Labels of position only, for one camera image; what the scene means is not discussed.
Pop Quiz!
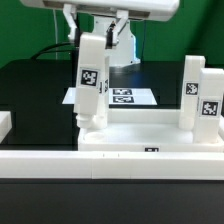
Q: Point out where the white thin cable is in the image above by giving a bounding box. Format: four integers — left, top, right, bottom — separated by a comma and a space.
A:
52, 8, 59, 61

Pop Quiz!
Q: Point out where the white desk top tray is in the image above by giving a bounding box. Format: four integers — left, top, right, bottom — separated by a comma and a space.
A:
78, 108, 224, 153

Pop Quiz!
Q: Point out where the white left fence block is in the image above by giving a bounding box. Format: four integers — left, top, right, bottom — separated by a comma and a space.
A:
0, 111, 12, 143

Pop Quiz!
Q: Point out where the white sheet with tags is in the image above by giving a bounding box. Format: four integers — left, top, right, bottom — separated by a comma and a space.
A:
61, 87, 158, 106

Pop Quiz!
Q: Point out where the black cable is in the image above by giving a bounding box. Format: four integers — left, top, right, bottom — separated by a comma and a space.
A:
30, 41, 81, 61

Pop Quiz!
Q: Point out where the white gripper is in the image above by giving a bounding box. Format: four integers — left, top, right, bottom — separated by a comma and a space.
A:
20, 0, 180, 47

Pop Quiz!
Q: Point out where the white front fence bar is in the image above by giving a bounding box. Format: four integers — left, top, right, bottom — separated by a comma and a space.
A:
0, 150, 224, 180

